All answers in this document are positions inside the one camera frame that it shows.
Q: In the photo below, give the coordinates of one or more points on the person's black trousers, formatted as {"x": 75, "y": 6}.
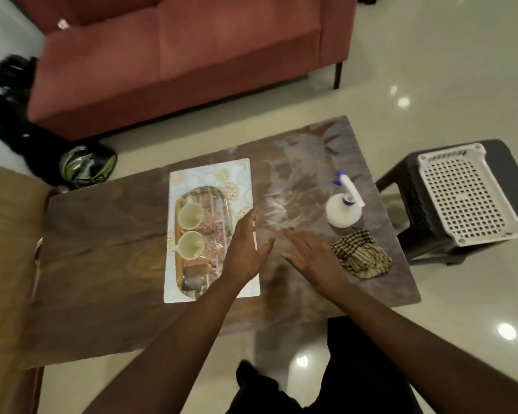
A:
{"x": 362, "y": 362}

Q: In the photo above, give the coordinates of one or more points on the brown checked cloth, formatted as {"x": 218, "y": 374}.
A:
{"x": 362, "y": 254}

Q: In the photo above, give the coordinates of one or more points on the white spray bottle blue nozzle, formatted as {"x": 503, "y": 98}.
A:
{"x": 341, "y": 213}

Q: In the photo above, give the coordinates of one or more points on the green black helmet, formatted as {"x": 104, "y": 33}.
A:
{"x": 86, "y": 165}

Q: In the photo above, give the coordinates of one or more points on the person's left forearm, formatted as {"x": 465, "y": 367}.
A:
{"x": 168, "y": 353}

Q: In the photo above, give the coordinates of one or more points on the white plastic basket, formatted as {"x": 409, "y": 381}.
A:
{"x": 488, "y": 237}

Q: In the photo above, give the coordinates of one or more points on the dark plastic stool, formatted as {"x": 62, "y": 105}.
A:
{"x": 511, "y": 168}

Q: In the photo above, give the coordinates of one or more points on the person's left hand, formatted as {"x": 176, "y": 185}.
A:
{"x": 244, "y": 254}

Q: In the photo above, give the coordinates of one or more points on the red sofa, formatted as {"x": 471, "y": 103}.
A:
{"x": 155, "y": 60}

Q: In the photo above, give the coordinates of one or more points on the white gold-flowered placemat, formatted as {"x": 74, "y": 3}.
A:
{"x": 237, "y": 176}

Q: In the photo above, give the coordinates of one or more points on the brown wooden panel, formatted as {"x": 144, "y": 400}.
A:
{"x": 4, "y": 254}

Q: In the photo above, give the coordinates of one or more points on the cream red-flowered mug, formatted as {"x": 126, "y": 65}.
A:
{"x": 192, "y": 245}
{"x": 191, "y": 216}

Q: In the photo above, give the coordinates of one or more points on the black backpack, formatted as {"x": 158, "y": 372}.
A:
{"x": 17, "y": 120}

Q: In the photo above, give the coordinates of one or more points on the person's right forearm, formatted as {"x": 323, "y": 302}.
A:
{"x": 436, "y": 357}

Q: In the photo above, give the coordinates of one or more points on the person's right hand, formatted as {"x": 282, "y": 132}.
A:
{"x": 317, "y": 263}

